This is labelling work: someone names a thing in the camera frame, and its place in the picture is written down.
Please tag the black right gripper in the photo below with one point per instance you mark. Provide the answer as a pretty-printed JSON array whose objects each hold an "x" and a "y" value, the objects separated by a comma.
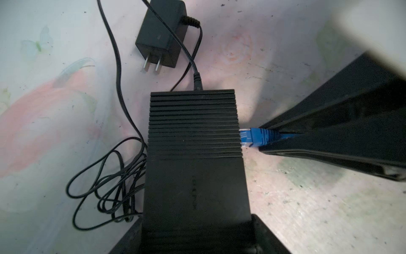
[{"x": 368, "y": 85}]

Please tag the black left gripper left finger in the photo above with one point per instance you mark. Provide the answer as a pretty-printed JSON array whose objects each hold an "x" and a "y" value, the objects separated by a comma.
[{"x": 130, "y": 243}]

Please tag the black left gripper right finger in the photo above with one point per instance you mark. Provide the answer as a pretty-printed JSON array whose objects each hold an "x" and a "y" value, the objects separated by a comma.
[{"x": 266, "y": 241}]

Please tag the black power adapter with cable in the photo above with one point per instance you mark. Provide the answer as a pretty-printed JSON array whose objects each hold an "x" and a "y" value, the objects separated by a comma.
[{"x": 166, "y": 31}]

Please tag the black network switch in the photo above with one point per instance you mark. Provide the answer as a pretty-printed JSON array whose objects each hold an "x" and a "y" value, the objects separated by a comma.
[{"x": 195, "y": 198}]

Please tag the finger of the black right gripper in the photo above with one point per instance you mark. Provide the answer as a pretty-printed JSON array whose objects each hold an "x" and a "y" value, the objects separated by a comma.
[{"x": 375, "y": 145}]

